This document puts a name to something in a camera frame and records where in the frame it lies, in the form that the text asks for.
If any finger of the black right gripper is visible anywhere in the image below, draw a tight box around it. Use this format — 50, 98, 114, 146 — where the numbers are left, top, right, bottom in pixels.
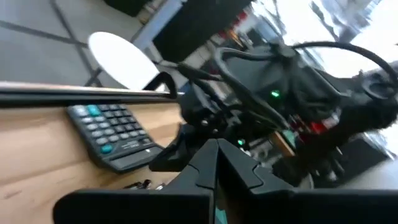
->
149, 124, 203, 173

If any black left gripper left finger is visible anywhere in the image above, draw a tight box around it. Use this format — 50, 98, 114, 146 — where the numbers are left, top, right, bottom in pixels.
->
52, 139, 219, 224

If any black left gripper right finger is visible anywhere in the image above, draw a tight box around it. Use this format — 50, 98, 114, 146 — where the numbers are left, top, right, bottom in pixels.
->
217, 139, 398, 224

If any green plastic bin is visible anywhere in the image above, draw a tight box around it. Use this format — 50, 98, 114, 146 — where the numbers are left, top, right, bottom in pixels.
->
214, 205, 228, 224

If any black tray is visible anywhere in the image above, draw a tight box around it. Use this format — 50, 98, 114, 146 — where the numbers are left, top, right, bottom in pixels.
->
66, 104, 164, 174

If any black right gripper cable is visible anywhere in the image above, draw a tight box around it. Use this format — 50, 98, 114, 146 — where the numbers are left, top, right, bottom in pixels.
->
213, 46, 290, 130

